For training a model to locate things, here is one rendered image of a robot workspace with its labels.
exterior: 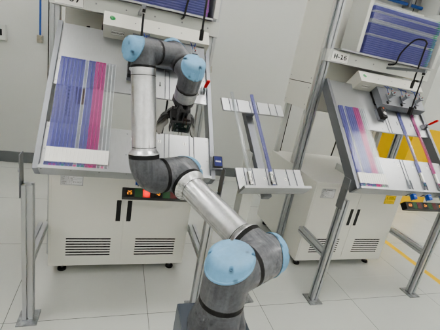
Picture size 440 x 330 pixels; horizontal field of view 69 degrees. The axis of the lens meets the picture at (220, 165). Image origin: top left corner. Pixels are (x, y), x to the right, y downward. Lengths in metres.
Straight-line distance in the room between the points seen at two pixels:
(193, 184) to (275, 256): 0.35
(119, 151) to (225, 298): 0.79
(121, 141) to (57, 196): 0.49
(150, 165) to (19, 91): 2.44
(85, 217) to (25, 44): 1.90
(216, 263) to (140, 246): 1.13
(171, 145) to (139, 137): 0.42
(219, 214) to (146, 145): 0.30
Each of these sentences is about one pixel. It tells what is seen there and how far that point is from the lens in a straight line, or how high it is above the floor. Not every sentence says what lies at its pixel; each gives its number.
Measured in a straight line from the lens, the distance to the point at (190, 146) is 1.43.
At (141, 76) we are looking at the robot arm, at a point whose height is 1.12.
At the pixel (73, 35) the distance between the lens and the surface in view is 1.69.
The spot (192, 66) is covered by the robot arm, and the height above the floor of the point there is 1.17.
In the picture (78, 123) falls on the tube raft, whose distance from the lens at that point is 1.41.
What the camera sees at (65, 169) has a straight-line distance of 1.33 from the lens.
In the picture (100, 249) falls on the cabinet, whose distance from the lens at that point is 1.87.
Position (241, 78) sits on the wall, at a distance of 3.41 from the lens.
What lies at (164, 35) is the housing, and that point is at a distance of 1.65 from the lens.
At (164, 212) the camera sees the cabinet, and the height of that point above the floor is 0.39.
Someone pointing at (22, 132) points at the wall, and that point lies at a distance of 3.42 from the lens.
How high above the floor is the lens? 1.20
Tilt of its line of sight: 18 degrees down
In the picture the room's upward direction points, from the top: 11 degrees clockwise
